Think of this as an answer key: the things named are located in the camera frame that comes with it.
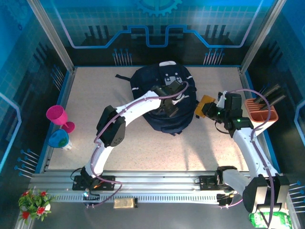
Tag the white orange knife block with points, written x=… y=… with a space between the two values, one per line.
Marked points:
x=264 y=119

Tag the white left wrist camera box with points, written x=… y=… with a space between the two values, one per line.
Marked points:
x=178 y=101

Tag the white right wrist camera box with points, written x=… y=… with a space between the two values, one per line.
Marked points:
x=221 y=100

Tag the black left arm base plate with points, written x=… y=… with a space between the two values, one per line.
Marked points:
x=78 y=184

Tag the blue globe print cup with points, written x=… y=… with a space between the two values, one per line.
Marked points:
x=58 y=139

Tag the pink plastic goblet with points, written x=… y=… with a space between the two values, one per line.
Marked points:
x=56 y=114

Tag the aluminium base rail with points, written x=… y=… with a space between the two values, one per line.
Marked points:
x=155 y=183

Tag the navy blue backpack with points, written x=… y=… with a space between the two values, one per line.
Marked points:
x=147 y=78

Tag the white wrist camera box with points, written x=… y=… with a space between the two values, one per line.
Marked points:
x=221 y=100
x=178 y=101

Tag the green snack bag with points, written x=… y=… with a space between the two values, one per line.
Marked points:
x=259 y=220

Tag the aluminium frame post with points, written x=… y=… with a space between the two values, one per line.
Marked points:
x=51 y=35
x=262 y=35

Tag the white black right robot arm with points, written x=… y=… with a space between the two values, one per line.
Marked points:
x=245 y=145

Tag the small tan box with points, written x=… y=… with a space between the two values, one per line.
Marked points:
x=124 y=203

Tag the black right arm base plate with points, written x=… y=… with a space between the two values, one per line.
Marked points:
x=206 y=182

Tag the artificial red flower plant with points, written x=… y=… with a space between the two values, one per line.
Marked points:
x=35 y=205

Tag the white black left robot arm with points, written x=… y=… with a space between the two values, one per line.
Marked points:
x=138 y=107

